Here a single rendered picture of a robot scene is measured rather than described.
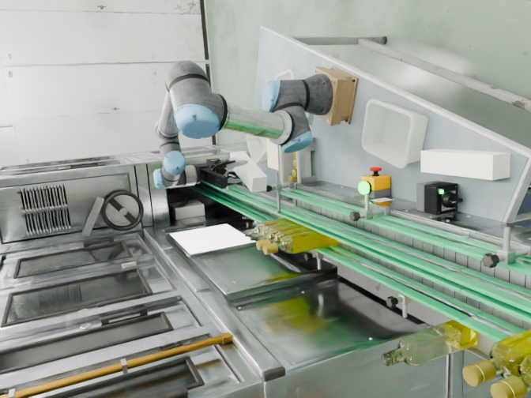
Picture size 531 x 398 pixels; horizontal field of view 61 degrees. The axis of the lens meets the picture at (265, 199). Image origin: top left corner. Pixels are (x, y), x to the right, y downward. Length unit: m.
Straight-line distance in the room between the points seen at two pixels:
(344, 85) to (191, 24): 4.02
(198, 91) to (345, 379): 0.86
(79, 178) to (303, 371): 1.72
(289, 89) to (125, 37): 3.90
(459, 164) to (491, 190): 0.10
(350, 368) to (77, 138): 4.42
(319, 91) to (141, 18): 3.96
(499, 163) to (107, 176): 1.92
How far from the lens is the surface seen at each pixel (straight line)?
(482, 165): 1.24
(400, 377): 1.41
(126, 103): 5.31
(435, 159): 1.35
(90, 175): 2.53
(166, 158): 1.61
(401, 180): 1.55
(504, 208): 1.30
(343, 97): 1.69
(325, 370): 1.22
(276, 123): 1.48
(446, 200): 1.33
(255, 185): 1.72
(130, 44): 5.38
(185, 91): 1.29
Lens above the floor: 1.75
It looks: 23 degrees down
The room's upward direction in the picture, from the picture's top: 99 degrees counter-clockwise
